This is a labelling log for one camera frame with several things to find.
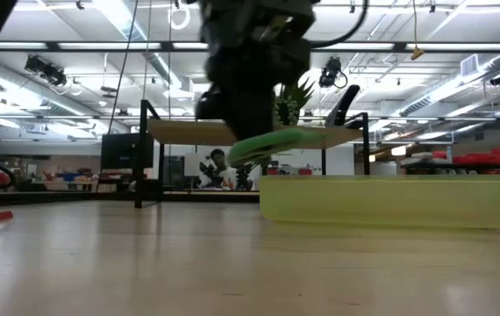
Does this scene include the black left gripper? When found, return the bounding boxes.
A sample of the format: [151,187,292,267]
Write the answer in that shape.
[195,0,317,140]

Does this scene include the green scissors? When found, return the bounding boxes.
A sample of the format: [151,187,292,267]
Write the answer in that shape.
[226,126,328,169]

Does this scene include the person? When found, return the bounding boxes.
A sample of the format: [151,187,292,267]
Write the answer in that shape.
[196,147,239,190]

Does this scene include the wooden shelf riser black legs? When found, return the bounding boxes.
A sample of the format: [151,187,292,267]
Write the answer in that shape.
[134,99,370,210]

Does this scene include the black stapler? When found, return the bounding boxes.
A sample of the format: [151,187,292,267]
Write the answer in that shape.
[325,84,368,129]

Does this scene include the black monitor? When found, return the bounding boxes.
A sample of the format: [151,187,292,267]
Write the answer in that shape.
[100,133,154,170]

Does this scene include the yellow translucent pencil case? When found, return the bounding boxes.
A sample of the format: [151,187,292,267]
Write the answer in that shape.
[258,174,500,229]

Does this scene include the black ceiling device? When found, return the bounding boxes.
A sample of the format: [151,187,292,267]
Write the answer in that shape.
[24,54,68,87]

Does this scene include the red storage bins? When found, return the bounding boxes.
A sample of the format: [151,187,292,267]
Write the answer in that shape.
[432,147,500,176]

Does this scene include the black hanging camera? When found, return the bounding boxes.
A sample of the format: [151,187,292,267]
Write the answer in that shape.
[318,55,348,89]

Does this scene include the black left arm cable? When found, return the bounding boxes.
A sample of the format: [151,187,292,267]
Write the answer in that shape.
[310,0,370,49]

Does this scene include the yellow hanging cord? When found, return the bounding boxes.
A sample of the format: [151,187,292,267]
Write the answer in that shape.
[410,0,425,61]

